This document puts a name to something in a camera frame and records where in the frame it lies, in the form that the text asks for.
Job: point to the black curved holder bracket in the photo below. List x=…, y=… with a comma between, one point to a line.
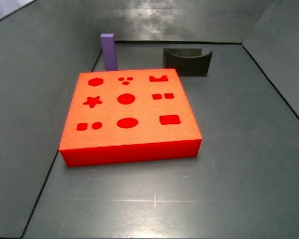
x=190, y=62

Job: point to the purple rectangular block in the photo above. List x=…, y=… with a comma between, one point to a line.
x=110, y=52

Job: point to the red shape-sorting board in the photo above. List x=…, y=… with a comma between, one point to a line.
x=128, y=116

